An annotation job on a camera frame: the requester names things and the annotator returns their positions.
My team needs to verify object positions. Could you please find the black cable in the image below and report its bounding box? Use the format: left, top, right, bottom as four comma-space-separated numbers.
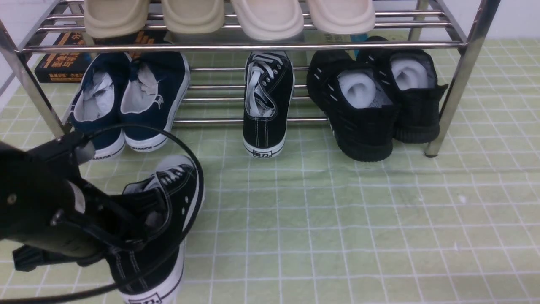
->
0, 124, 205, 304

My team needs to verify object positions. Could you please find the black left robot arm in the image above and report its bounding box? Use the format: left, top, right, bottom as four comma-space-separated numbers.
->
0, 131, 167, 272

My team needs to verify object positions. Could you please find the black canvas sneaker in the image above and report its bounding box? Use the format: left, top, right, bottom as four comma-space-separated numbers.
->
105, 155, 205, 304
243, 52, 295, 158

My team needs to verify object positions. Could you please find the navy canvas sneaker right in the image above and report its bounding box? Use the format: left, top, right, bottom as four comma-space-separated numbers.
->
119, 52, 191, 153

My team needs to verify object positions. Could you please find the black knit sneaker right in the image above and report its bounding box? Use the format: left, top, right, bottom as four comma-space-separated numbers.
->
356, 48, 448, 144

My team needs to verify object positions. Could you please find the beige slipper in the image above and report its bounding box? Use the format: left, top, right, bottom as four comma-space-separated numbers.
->
83, 0, 150, 38
161, 0, 224, 34

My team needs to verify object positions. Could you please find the navy canvas sneaker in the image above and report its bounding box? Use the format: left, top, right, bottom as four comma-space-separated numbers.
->
70, 53, 131, 133
119, 52, 191, 153

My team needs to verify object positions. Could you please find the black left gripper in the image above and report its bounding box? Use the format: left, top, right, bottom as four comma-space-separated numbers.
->
12, 193, 149, 272

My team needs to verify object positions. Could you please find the cream slipper far right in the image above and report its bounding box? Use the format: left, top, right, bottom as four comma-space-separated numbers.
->
306, 0, 375, 35

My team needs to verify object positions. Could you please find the black knit sneaker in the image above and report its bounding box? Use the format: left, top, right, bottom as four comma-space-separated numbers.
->
306, 50, 400, 162
356, 48, 448, 144

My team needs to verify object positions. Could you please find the cream slipper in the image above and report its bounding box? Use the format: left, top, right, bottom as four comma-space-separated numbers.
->
231, 0, 304, 41
306, 0, 375, 35

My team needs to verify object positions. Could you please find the green checkered floor mat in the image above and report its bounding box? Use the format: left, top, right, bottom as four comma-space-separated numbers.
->
0, 38, 540, 304

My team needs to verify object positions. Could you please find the navy canvas sneaker left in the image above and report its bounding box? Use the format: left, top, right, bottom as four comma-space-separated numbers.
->
70, 53, 131, 133

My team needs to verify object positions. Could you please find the silver metal shoe rack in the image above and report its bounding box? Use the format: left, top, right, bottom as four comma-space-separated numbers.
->
1, 0, 501, 158

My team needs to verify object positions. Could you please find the black orange book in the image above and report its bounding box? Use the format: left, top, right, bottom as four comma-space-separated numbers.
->
34, 31, 166, 84

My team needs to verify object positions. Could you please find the beige slipper far left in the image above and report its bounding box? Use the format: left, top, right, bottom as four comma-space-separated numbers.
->
83, 0, 150, 38

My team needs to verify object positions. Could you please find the black knit sneaker left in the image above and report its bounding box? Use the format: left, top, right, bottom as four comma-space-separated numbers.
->
306, 50, 400, 162

